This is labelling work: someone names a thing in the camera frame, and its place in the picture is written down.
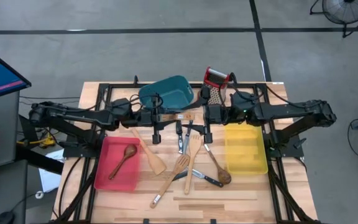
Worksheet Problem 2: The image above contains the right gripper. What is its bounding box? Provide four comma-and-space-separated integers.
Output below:
183, 86, 230, 145

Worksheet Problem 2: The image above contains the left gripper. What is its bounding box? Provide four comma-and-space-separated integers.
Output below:
135, 96, 183, 145

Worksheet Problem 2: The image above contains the small black-handled knife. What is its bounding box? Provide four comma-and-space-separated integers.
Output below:
175, 120, 185, 155

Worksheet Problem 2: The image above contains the black paring knife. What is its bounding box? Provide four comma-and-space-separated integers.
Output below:
183, 119, 195, 156

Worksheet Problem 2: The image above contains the wooden fork spatula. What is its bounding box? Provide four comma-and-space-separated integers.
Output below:
183, 134, 203, 195

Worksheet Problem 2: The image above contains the slotted wooden spatula with label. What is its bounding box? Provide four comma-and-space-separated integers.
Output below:
149, 154, 191, 209

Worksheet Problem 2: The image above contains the dark wooden spoon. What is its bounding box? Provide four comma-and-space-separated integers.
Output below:
108, 144, 138, 180

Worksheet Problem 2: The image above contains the dark spoon with metal band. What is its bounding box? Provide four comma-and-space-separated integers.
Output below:
203, 143, 232, 185

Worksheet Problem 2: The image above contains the steel knife black handle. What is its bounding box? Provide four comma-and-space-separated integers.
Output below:
191, 169, 224, 189

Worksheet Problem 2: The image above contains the teal plastic bin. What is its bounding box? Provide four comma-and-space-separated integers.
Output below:
138, 75, 195, 113

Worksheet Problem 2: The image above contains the yellow plastic tray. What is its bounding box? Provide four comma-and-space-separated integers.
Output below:
224, 123, 269, 175

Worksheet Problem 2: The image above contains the pink plastic tray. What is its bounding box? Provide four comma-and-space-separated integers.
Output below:
93, 136, 142, 192

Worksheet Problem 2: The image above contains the white paper sheet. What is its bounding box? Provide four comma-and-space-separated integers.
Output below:
38, 149, 65, 193

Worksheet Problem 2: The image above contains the black stand leg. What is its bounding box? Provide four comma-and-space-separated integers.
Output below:
16, 114, 65, 175

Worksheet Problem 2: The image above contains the black floor fan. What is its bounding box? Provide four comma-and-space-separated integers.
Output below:
309, 0, 358, 39

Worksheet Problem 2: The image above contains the black computer mouse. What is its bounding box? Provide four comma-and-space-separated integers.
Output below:
0, 210, 16, 224

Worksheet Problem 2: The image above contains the steel box grater red handle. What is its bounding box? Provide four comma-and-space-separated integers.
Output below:
197, 66, 231, 106

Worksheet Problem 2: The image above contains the black aluminium rig frame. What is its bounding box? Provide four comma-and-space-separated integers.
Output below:
50, 74, 323, 224

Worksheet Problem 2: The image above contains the yellow cable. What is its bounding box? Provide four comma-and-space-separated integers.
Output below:
16, 119, 56, 149

